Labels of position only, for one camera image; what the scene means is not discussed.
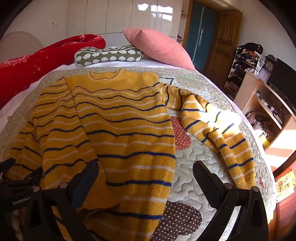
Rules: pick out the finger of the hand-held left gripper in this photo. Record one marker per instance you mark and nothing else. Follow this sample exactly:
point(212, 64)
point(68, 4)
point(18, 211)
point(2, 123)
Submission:
point(31, 175)
point(7, 164)

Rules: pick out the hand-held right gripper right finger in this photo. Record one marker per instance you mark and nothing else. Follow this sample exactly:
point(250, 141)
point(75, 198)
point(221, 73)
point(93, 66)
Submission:
point(203, 183)

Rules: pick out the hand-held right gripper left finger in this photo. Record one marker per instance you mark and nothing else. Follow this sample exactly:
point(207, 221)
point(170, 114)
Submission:
point(86, 179)

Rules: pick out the yellow striped knit sweater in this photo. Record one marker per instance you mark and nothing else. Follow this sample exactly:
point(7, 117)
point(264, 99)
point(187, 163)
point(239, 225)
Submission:
point(127, 127)

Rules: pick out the open shelf with clothes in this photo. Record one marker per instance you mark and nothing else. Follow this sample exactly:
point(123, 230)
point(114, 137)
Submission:
point(242, 62)

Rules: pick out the quilted patchwork bedspread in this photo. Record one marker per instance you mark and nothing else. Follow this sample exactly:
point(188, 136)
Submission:
point(203, 148)

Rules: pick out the yellow and red box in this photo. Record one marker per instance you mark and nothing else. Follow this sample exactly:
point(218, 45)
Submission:
point(285, 183)

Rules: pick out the red quilt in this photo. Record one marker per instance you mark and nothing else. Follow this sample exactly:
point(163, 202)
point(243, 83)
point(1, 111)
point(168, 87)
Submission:
point(34, 62)

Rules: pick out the light wooden cabinet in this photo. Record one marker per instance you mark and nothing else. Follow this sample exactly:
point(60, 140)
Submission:
point(248, 88)

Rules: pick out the white arched headboard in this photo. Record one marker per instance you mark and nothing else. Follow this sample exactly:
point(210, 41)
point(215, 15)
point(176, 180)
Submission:
point(20, 41)

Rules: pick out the green sheep print pillow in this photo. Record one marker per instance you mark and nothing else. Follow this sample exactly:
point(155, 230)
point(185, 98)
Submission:
point(108, 55)

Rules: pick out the black television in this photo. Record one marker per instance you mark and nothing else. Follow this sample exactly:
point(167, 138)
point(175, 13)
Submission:
point(283, 78)

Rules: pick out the dark ornate table clock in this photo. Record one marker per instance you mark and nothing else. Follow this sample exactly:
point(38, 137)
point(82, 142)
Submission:
point(269, 64)

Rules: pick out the brown wooden door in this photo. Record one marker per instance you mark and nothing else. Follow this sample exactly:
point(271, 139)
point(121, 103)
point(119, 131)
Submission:
point(223, 46)

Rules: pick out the pink ribbed pillow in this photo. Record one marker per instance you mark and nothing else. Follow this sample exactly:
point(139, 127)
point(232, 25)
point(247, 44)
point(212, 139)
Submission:
point(159, 46)

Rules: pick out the teal glass door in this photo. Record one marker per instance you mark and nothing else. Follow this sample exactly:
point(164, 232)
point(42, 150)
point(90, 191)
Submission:
point(200, 34)

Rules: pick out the white glossy wardrobe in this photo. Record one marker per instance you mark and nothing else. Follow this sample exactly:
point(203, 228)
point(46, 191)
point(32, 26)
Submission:
point(115, 16)

